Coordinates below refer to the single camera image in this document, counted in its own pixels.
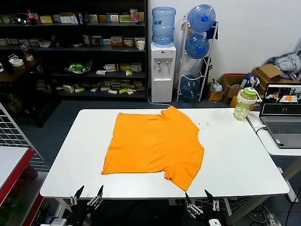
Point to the black shelving unit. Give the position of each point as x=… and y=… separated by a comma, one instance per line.
x=70, y=49

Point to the open brown cardboard box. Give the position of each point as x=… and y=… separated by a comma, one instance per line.
x=229, y=82

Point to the dark wooden table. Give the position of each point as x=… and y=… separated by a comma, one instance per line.
x=21, y=73

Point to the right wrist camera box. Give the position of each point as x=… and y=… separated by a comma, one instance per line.
x=214, y=222

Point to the yellow product box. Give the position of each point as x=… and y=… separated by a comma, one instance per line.
x=141, y=16

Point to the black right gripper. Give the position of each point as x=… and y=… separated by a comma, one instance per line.
x=211, y=215

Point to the blue and white bag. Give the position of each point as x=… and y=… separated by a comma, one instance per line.
x=248, y=81

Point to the white water dispenser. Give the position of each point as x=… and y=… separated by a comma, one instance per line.
x=162, y=82

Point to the grey plastic bag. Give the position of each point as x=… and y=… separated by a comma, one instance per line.
x=216, y=86

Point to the white paper cup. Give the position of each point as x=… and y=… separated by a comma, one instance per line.
x=141, y=45

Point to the grey laptop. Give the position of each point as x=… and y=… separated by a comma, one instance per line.
x=282, y=124

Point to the tan cardboard box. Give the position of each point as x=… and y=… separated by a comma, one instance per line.
x=265, y=73

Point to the white and red box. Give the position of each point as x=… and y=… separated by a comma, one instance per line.
x=110, y=67

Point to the pile of grey clothes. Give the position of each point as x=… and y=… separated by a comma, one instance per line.
x=285, y=61

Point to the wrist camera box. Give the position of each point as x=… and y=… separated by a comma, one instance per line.
x=214, y=222
x=58, y=222

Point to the red and white cart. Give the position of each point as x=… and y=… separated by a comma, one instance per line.
x=14, y=169

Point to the orange t-shirt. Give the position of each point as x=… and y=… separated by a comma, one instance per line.
x=152, y=146

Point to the dark blue bottle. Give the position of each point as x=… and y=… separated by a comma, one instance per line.
x=54, y=42

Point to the green and white box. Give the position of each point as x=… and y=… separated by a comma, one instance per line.
x=124, y=18

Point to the flat white box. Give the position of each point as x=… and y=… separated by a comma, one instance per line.
x=101, y=72

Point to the cola bottle red cap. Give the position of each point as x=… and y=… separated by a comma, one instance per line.
x=29, y=17

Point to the blue water jug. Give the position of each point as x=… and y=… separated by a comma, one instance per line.
x=163, y=26
x=196, y=46
x=201, y=18
x=190, y=87

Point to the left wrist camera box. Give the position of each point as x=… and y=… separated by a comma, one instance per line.
x=58, y=222

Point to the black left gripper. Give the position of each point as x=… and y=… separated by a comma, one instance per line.
x=80, y=215

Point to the white tape roll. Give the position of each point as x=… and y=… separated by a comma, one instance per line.
x=17, y=63

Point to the green plastic bag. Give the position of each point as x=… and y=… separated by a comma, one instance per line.
x=77, y=67

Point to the white side table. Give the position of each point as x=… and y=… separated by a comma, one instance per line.
x=282, y=151

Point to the orange and white box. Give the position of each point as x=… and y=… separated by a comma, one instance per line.
x=129, y=42

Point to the small yellow cardboard box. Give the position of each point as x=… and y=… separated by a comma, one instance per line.
x=215, y=96

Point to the clear plastic bottle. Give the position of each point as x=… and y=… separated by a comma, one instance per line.
x=25, y=50

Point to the pink product box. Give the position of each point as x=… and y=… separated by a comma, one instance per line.
x=133, y=15

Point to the white power strip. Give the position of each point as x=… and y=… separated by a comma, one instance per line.
x=176, y=201

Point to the scattered small crumbs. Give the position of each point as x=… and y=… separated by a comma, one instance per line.
x=202, y=123

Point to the green lid drinking bottle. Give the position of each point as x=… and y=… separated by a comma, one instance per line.
x=243, y=106

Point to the black stand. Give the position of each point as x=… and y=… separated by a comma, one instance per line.
x=210, y=68

